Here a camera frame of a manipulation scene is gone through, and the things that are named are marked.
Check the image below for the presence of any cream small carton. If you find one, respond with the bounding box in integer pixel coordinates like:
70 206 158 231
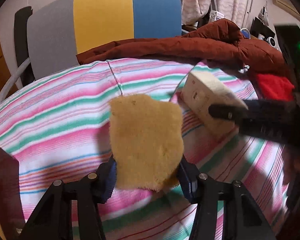
181 70 247 139

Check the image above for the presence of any large tan sponge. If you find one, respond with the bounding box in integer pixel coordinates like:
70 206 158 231
109 94 184 192

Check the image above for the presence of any person's right hand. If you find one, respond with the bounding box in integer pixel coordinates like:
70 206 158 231
282 145 300 185

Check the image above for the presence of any red cloth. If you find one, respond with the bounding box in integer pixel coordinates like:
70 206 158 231
254 74 294 101

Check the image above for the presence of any striped pink green tablecloth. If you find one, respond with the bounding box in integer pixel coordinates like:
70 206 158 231
0 59 287 239

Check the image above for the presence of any gold metal storage box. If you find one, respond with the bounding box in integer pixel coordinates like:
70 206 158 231
0 147 25 239

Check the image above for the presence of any grey yellow blue chair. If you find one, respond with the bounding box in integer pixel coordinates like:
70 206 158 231
0 0 181 103

